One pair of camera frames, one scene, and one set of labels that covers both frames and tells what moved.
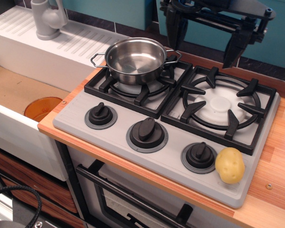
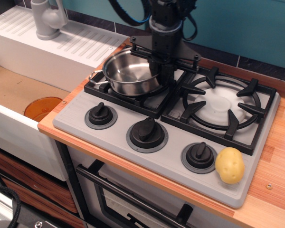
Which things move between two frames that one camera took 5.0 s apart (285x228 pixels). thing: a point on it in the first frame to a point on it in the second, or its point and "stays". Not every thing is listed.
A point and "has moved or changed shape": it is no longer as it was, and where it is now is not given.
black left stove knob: [101, 117] stays
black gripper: [248, 21] to [166, 44]
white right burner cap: [218, 101] stays
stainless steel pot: [136, 61] has moved or changed shape
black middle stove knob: [147, 136] stays
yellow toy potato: [229, 163] stays
